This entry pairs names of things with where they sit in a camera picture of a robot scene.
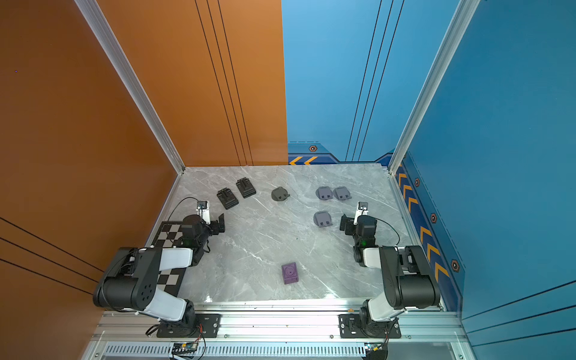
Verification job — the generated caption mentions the green circuit board left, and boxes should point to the green circuit board left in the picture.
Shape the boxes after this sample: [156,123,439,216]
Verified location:
[170,342,199,359]

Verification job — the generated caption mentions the black phone stand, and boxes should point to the black phone stand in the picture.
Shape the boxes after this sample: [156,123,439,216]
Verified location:
[217,187,239,210]
[236,177,257,199]

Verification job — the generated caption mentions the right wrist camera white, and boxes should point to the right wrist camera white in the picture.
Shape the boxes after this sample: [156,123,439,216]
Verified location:
[353,202,368,225]

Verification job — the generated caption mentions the black phone stand left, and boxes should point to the black phone stand left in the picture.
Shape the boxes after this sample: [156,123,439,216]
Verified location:
[217,187,239,210]

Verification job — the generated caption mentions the circuit board right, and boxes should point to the circuit board right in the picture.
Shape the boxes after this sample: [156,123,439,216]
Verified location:
[364,343,389,360]

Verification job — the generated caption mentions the aluminium corner post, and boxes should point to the aluminium corner post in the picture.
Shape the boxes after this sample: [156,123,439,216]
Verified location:
[75,0,186,175]
[388,0,480,175]

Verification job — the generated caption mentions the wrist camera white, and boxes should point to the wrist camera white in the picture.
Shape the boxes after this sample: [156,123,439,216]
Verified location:
[353,202,368,225]
[196,200,211,224]

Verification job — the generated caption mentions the black white checkerboard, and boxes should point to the black white checkerboard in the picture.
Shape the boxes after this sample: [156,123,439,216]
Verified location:
[151,221,187,296]

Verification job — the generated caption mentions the purple-grey phone stand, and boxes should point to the purple-grey phone stand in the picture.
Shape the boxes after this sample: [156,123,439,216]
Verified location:
[332,186,352,201]
[315,186,333,201]
[313,211,333,228]

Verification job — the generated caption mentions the purple square box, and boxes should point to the purple square box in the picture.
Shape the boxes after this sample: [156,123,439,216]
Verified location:
[281,262,299,285]

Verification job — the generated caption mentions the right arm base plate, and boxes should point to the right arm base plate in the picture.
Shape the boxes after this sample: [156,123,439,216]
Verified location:
[338,313,402,340]

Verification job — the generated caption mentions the dark grey round phone stand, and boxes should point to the dark grey round phone stand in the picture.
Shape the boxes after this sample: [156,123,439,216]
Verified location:
[271,187,290,202]

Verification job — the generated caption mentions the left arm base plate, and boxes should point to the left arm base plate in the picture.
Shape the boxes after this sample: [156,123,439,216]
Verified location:
[155,313,221,339]

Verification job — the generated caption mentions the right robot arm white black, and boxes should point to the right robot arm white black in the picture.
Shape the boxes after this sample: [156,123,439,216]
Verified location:
[340,214,441,338]

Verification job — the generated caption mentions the aluminium front rail frame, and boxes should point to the aluminium front rail frame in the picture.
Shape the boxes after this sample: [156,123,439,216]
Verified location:
[83,298,474,359]

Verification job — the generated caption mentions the black phone stand right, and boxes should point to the black phone stand right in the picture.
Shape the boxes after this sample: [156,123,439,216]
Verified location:
[236,177,257,199]

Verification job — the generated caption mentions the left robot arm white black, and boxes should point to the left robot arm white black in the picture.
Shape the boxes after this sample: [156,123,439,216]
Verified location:
[92,214,226,330]

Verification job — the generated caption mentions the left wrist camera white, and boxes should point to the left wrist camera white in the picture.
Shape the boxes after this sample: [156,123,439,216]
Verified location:
[196,200,211,224]

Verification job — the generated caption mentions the left aluminium corner post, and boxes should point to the left aluminium corner post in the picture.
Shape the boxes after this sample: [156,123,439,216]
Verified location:
[75,0,186,175]

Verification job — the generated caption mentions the right aluminium corner post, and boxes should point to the right aluminium corner post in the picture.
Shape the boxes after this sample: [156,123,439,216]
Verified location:
[388,0,480,175]

